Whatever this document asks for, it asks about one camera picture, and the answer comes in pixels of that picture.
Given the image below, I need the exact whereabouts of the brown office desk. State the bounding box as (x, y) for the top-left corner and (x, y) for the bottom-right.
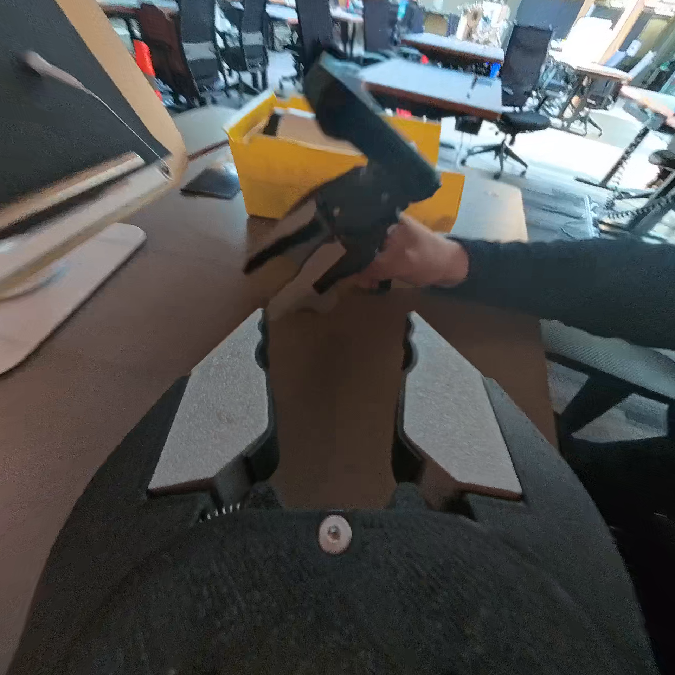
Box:
(360, 57), (505, 123)
(400, 32), (506, 65)

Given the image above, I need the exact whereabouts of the black wooden book stand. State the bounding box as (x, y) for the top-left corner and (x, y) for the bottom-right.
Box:
(0, 0), (189, 376)

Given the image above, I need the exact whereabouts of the dark red chair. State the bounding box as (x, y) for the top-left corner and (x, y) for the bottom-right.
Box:
(138, 4), (185, 109)

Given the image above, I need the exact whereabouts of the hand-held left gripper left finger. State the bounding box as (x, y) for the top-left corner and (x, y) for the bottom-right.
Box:
(148, 308), (280, 497)

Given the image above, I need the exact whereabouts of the yellow plastic bin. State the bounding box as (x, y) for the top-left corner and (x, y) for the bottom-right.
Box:
(223, 91), (467, 234)

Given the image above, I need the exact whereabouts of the person's right forearm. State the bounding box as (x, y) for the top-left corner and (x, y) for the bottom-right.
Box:
(445, 234), (675, 350)

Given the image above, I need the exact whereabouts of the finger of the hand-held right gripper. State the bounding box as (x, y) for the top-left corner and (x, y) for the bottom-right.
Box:
(242, 196), (330, 275)
(265, 240), (351, 323)

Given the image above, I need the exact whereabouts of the wire page holder white tip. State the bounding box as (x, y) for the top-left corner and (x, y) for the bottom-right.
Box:
(18, 49), (174, 180)

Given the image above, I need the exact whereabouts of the black flat pad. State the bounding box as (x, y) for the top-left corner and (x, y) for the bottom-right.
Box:
(181, 162), (242, 201)

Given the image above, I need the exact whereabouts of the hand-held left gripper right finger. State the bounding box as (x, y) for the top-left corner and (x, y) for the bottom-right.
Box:
(390, 311), (524, 502)

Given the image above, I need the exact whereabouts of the orange traffic cone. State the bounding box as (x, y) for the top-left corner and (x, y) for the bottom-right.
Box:
(132, 38), (163, 102)

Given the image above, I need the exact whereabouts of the black office chair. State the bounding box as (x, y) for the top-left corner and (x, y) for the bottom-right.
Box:
(176, 0), (233, 106)
(232, 0), (271, 91)
(460, 24), (553, 181)
(292, 0), (338, 69)

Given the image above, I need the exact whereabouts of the person's right hand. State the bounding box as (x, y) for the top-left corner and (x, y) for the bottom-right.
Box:
(352, 212), (471, 292)

